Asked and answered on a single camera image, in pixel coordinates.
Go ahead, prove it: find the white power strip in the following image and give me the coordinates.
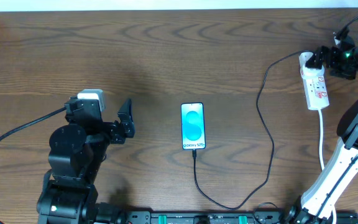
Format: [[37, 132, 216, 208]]
[[300, 66, 329, 111]]

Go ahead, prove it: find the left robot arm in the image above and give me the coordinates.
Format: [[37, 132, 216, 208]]
[[37, 97, 135, 224]]

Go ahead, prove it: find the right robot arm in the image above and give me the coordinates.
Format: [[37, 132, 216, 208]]
[[283, 26, 358, 223]]

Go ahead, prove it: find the white USB wall charger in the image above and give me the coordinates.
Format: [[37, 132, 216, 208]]
[[298, 52, 326, 78]]

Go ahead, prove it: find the white power strip cord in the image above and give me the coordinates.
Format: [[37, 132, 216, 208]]
[[317, 108, 337, 224]]

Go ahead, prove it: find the blue Samsung Galaxy smartphone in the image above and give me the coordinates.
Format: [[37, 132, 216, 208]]
[[180, 102, 206, 150]]

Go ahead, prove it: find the black USB charging cable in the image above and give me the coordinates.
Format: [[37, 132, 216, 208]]
[[192, 49, 315, 211]]

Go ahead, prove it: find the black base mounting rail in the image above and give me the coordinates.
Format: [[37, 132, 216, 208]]
[[127, 210, 283, 224]]

